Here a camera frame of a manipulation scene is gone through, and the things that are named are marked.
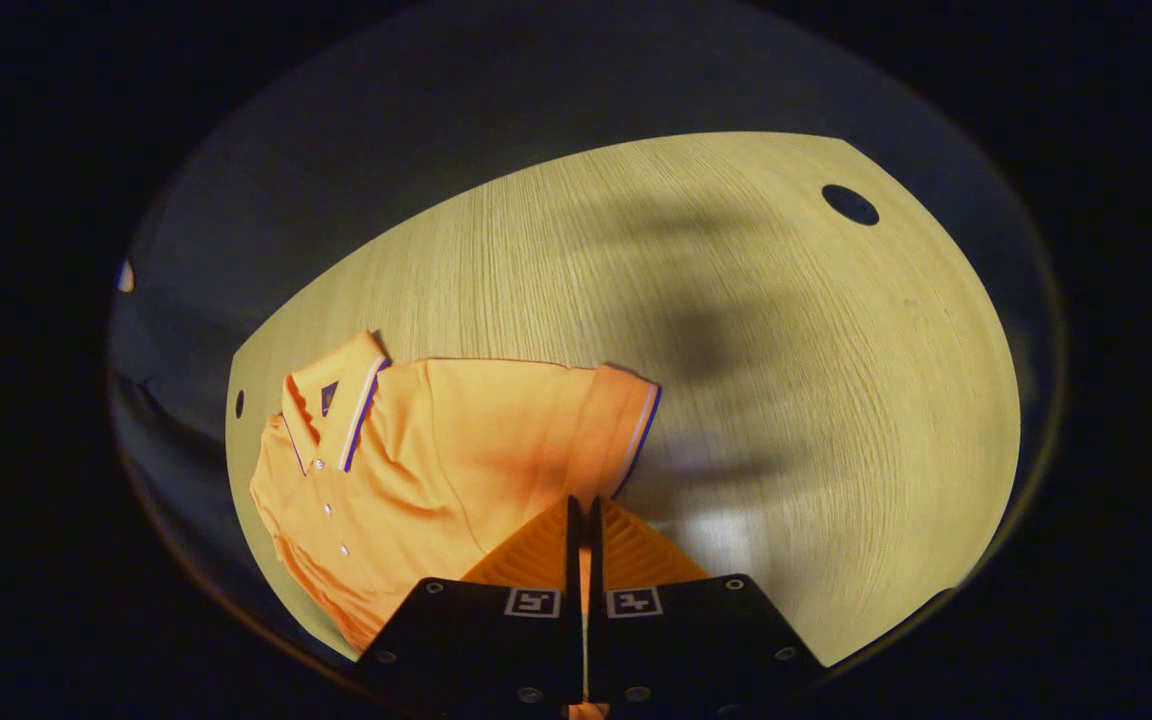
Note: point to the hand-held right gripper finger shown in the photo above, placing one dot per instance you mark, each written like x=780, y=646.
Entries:
x=573, y=570
x=596, y=570

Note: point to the orange polo T-shirt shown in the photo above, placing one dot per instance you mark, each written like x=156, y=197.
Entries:
x=436, y=450

